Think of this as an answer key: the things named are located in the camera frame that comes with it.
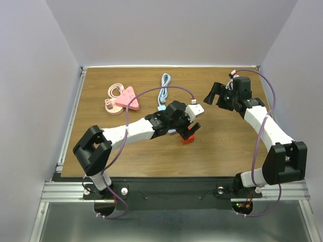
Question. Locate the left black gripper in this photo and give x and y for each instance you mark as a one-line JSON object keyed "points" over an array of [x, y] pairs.
{"points": [[191, 131]]}

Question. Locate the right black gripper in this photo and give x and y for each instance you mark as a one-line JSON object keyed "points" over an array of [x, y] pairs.
{"points": [[218, 88]]}

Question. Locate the red cube socket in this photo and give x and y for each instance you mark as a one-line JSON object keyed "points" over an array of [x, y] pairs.
{"points": [[188, 141]]}

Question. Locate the blue power strip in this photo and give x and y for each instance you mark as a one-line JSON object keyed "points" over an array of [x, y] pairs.
{"points": [[161, 108]]}

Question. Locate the pink triangular power strip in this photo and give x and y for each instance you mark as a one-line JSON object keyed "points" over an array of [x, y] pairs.
{"points": [[125, 98]]}

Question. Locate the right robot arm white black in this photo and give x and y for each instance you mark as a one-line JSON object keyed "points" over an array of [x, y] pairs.
{"points": [[286, 158]]}

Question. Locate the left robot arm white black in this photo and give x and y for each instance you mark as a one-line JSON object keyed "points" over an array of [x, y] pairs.
{"points": [[95, 146]]}

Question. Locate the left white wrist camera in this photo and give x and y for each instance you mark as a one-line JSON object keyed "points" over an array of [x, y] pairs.
{"points": [[194, 110]]}

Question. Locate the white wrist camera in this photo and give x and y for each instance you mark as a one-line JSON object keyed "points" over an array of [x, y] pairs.
{"points": [[194, 110], [233, 75]]}

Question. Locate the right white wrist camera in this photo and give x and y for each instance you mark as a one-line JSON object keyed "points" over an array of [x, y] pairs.
{"points": [[233, 75]]}

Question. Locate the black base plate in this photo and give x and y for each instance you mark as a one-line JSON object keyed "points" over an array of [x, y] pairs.
{"points": [[171, 193]]}

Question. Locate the aluminium rail frame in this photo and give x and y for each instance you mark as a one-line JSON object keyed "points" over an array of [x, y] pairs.
{"points": [[223, 147]]}

